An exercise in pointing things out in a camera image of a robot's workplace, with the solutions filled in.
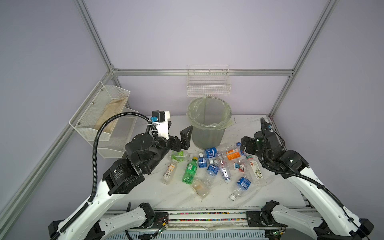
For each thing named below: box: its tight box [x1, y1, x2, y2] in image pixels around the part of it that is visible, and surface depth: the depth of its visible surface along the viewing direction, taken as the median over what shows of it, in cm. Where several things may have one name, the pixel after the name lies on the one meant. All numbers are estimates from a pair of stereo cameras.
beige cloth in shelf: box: [94, 96, 128, 133], surface depth 84 cm
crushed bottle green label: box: [168, 151, 188, 162], surface depth 95 cm
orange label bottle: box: [225, 151, 241, 161], surface depth 90 cm
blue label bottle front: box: [229, 176, 251, 202], surface depth 82 cm
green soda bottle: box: [182, 156, 198, 185], surface depth 83 cm
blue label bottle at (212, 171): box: [204, 159, 219, 187], surface depth 88 cm
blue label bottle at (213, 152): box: [204, 147, 227, 159], surface depth 95 cm
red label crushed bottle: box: [233, 162, 246, 173], surface depth 86 cm
